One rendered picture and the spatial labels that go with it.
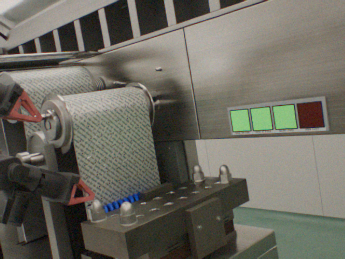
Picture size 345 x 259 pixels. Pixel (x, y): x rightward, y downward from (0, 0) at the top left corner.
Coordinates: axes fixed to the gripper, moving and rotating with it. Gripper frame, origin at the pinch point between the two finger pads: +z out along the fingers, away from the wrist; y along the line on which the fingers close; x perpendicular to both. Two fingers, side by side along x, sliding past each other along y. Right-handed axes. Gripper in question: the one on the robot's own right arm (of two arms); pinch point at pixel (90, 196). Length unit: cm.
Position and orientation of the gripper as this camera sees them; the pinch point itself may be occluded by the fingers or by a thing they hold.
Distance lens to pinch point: 101.1
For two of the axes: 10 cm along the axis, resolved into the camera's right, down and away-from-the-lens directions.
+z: 7.0, 3.4, 6.3
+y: 6.8, -0.5, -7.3
